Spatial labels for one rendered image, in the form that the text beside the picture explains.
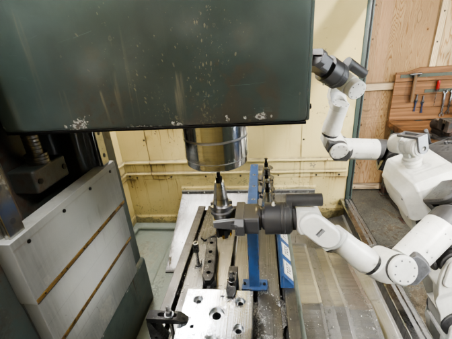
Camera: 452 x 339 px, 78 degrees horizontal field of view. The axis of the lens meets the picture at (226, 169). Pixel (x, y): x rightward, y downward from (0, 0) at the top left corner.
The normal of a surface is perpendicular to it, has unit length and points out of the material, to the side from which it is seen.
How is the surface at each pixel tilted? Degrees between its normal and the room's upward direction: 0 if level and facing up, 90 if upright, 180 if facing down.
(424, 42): 90
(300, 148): 90
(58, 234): 90
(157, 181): 90
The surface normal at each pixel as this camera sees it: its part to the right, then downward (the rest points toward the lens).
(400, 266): 0.08, -0.03
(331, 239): -0.12, 0.24
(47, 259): 0.99, -0.01
